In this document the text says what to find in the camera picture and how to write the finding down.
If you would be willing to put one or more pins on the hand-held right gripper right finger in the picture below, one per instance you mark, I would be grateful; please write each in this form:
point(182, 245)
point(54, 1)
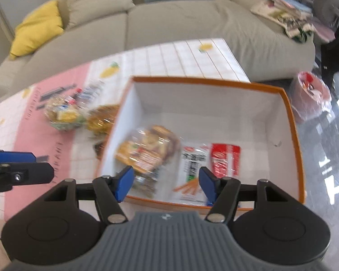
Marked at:
point(207, 186)

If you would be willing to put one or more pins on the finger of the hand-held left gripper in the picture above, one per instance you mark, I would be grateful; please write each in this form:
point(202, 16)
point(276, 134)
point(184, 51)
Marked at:
point(31, 173)
point(14, 157)

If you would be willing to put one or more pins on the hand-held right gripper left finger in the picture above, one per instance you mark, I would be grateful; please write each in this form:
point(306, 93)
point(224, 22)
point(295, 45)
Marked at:
point(124, 183)

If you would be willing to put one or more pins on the brown nut snack packet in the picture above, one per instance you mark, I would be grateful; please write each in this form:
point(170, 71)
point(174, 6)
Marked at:
point(145, 185)

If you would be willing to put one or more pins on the white long snack packet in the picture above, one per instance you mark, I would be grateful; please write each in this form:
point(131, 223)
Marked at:
point(192, 169)

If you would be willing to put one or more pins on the red sausage packet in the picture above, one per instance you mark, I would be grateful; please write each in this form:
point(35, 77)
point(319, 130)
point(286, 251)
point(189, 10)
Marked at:
point(224, 161)

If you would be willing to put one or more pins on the orange dried fruit packet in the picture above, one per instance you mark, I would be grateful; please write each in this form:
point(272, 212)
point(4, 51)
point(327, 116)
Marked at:
point(147, 149)

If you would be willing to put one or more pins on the dark green snack packet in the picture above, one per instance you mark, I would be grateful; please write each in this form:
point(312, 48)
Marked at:
point(100, 148)

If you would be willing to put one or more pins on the clear popcorn packet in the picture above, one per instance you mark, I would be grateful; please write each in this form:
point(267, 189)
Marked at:
point(56, 108)

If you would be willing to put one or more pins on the yellow noodle snack packet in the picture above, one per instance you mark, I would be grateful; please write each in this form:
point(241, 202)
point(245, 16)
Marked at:
point(101, 120)

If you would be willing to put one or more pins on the orange cardboard box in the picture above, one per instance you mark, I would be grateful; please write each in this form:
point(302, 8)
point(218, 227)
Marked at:
point(214, 113)

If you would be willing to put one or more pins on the red capped small bottle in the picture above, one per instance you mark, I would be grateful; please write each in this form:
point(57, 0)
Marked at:
point(77, 96)

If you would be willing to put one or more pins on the clear packet blue label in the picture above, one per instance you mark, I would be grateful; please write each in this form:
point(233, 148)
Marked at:
point(93, 91)

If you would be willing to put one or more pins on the yellow pillow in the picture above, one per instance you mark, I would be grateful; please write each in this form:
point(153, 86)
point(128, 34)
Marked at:
point(36, 29)

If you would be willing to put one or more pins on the pink-bagged waste bin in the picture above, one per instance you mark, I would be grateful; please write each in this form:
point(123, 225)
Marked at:
point(310, 96)

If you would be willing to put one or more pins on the beige sofa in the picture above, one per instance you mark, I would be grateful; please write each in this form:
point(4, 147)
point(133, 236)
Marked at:
point(186, 19)

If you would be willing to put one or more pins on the beige pillow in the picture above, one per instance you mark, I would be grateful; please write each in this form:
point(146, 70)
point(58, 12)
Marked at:
point(99, 1)

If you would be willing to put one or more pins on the white green tote bag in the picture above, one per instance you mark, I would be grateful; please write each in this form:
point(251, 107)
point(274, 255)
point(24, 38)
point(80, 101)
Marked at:
point(299, 32)

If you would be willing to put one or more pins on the pile of magazines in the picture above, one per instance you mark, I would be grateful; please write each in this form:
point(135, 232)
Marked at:
point(276, 10)

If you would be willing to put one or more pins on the grey desk chair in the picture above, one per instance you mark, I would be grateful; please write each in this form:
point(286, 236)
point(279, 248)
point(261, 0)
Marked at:
point(327, 0)

